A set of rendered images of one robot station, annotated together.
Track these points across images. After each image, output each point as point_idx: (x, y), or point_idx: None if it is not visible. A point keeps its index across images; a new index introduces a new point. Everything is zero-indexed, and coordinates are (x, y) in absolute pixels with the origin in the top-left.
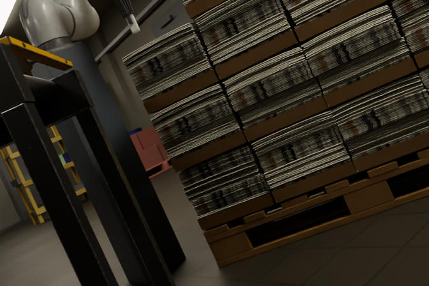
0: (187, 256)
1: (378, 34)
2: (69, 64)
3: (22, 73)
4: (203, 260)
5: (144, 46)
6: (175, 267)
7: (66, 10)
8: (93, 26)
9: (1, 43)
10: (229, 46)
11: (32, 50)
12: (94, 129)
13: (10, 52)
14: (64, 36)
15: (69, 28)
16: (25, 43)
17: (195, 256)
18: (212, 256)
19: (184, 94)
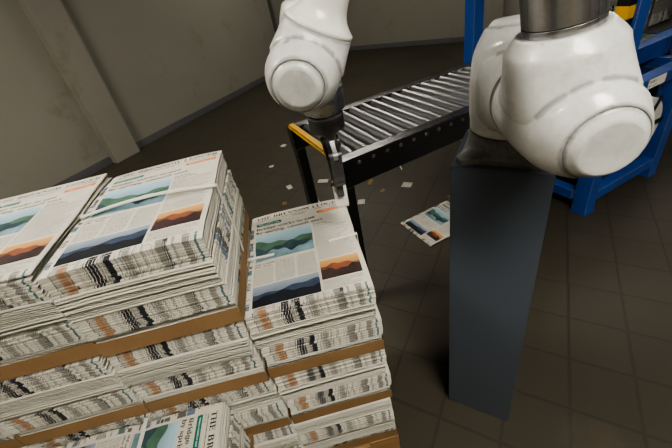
0: (450, 403)
1: None
2: (323, 154)
3: (292, 139)
4: (408, 381)
5: (311, 204)
6: (447, 380)
7: (488, 88)
8: (526, 159)
9: (287, 126)
10: None
11: (297, 134)
12: None
13: (289, 130)
14: (471, 129)
15: (485, 123)
16: (294, 130)
17: (432, 396)
18: (399, 384)
19: None
